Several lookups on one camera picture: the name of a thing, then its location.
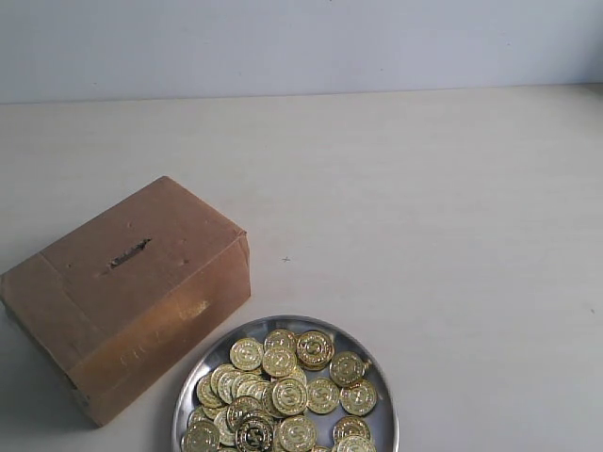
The brown cardboard slotted box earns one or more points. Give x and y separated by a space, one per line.
117 302

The gold coin top stack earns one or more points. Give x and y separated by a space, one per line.
314 349

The gold coin stack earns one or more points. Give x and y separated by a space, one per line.
314 349
359 399

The gold coin top left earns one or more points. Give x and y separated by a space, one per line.
246 354

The gold coin far right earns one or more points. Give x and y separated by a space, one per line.
346 368

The gold coin right stack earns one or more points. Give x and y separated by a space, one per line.
359 399

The gold coin lower middle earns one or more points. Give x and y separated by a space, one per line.
297 434

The gold coin bottom centre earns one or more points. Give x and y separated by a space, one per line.
254 434

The round steel plate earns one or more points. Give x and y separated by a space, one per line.
382 420

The gold coin left edge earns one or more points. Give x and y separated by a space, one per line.
202 436

